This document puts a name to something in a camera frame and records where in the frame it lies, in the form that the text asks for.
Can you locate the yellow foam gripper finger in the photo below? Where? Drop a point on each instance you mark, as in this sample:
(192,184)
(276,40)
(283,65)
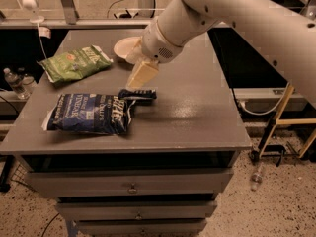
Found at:
(144,68)

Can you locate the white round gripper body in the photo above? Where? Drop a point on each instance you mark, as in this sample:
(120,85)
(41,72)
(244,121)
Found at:
(155,47)

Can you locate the dark blue rxbar wrapper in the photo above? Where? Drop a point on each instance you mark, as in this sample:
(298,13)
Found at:
(137,95)

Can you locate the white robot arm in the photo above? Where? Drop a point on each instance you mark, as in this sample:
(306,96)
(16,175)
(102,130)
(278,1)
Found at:
(283,38)

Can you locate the blue kettle chip bag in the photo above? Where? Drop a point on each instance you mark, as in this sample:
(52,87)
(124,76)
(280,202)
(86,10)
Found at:
(90,113)

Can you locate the green kettle chip bag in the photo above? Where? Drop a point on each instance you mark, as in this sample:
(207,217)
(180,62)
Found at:
(75,65)

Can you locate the white paper bowl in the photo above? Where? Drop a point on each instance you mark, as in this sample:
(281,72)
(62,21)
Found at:
(129,49)

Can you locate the grey drawer cabinet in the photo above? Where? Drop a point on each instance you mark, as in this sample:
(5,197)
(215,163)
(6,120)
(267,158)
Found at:
(163,175)

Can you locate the plastic water bottle left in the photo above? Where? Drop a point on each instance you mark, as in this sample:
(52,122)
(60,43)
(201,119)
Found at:
(16,84)

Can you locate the white desk lamp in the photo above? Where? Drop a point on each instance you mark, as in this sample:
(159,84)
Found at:
(33,7)

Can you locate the yellow wooden stand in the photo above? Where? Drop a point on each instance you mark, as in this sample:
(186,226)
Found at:
(265,149)

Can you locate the plastic water bottle on floor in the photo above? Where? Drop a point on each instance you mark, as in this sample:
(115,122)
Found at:
(257,177)

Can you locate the metal railing frame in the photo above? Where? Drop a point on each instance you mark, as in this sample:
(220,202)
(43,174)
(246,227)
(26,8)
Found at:
(98,17)

